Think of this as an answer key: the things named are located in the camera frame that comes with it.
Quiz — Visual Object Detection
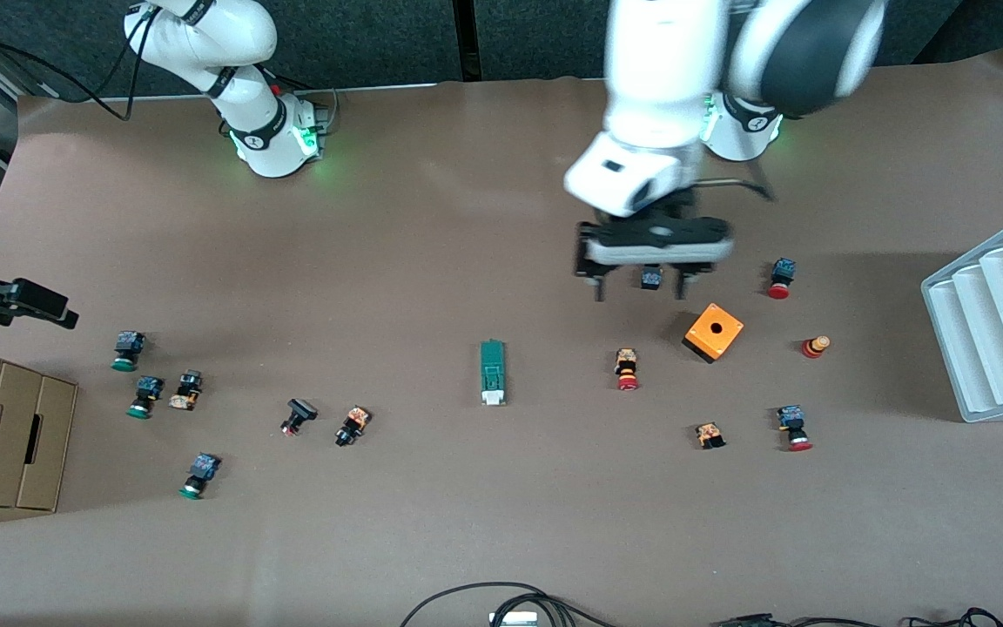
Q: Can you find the green load switch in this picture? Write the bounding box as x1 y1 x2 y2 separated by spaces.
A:
480 340 508 408

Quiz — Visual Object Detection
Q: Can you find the red mushroom button blue block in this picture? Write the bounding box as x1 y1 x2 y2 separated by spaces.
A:
766 258 797 300
776 405 814 453

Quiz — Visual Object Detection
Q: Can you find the green mushroom push button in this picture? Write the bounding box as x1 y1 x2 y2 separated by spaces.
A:
178 453 222 501
111 330 147 373
126 375 165 420

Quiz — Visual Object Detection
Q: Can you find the brown table cover sheet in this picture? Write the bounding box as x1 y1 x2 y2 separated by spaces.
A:
0 48 1003 627

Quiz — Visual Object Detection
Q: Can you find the black push button orange block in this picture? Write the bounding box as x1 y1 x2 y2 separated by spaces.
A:
334 405 372 448

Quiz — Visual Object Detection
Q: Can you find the white ribbed plastic tray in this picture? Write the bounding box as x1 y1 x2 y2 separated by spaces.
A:
921 207 1003 424

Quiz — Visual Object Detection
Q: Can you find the orange button enclosure box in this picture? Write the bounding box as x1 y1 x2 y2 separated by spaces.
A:
683 302 744 365

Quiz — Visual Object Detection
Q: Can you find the black selector switch orange block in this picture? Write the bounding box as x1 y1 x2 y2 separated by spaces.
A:
168 369 204 412

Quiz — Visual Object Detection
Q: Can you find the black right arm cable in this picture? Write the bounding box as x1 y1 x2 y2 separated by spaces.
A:
0 0 165 123

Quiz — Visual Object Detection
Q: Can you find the black rectangular switch red base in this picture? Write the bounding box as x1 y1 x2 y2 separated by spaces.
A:
280 398 319 437

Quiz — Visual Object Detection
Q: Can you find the black looped cable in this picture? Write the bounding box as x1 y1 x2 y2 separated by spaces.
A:
401 581 620 627

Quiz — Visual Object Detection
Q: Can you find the black thin cable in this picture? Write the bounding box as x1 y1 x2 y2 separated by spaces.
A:
710 607 1003 627

